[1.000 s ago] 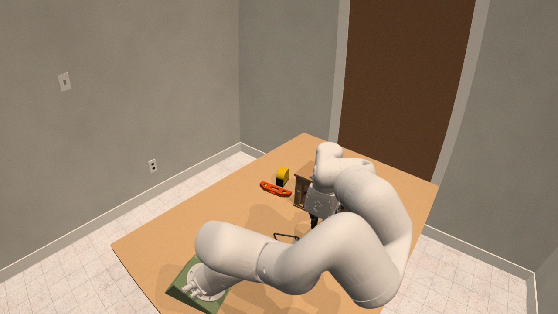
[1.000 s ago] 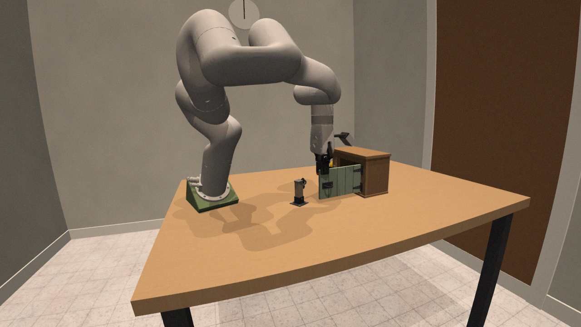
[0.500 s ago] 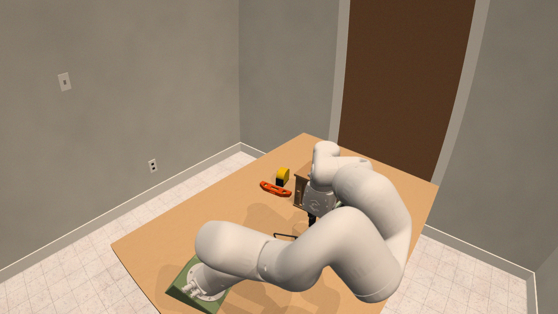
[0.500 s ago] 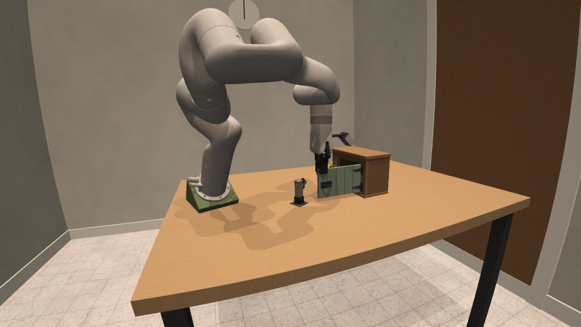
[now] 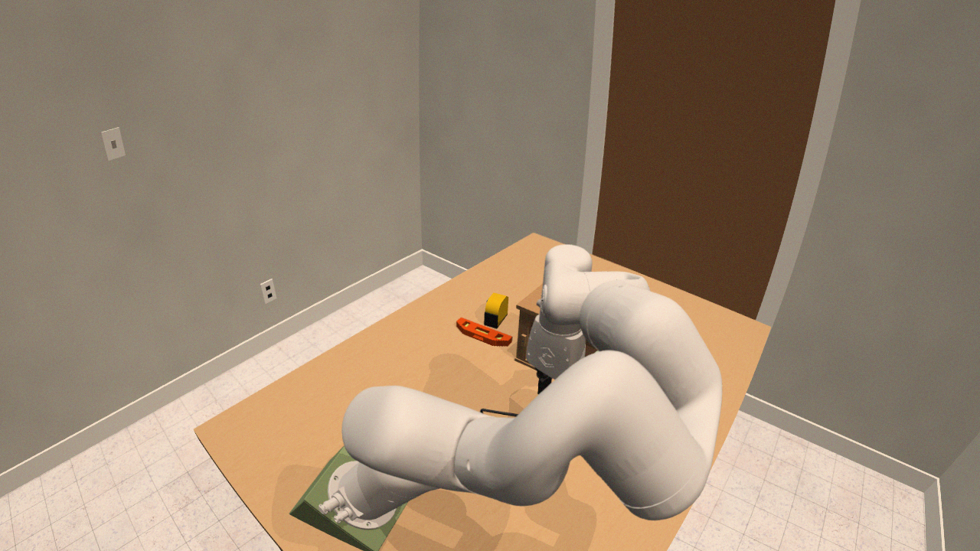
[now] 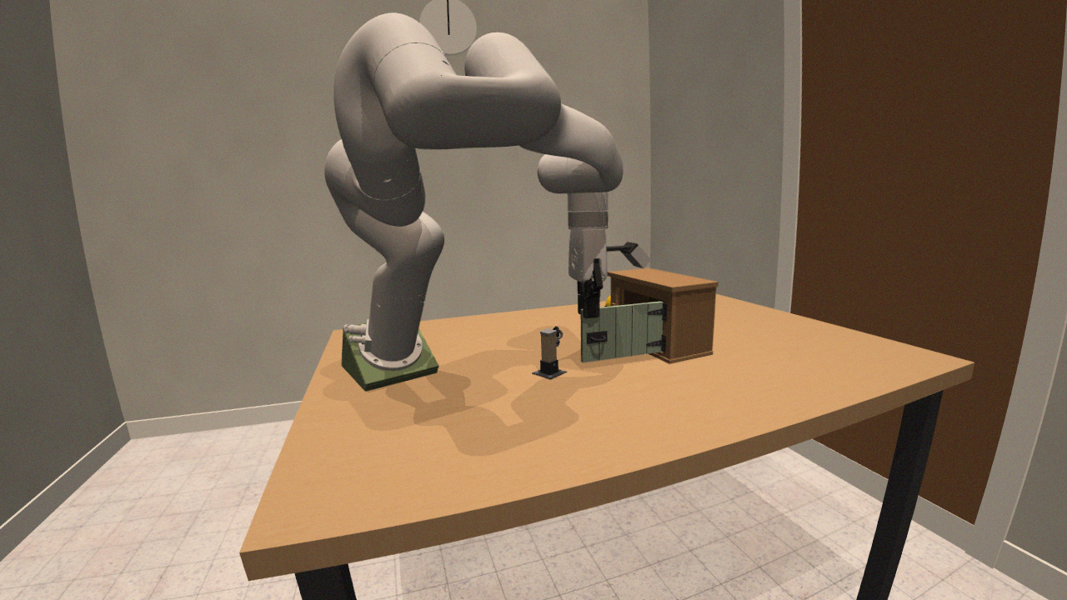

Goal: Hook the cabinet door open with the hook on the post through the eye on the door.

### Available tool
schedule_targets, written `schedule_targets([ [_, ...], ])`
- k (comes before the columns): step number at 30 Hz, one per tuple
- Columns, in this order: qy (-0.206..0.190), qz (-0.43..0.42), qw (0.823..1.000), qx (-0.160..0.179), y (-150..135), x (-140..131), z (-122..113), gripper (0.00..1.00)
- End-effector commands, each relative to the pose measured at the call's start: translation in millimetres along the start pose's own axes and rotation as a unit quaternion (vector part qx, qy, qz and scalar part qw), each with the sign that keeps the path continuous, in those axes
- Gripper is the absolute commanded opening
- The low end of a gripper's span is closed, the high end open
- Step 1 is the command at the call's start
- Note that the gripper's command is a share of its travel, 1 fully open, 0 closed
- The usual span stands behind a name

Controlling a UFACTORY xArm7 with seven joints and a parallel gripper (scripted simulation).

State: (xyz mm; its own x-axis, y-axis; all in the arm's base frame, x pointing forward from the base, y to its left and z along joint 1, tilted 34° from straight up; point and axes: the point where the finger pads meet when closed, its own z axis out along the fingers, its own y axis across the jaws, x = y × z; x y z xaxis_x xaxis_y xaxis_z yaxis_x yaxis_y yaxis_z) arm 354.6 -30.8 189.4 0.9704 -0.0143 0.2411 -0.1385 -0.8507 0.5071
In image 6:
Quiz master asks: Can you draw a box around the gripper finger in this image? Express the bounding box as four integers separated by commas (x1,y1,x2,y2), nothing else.
583,258,603,318
577,278,593,314

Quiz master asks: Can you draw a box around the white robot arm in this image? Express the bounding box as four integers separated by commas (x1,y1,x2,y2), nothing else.
324,13,624,372

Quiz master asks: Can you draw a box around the small brown wooden cabinet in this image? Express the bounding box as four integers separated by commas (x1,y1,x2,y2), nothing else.
580,268,719,364

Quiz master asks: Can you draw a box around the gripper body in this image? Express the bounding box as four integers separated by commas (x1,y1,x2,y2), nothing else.
569,226,608,283

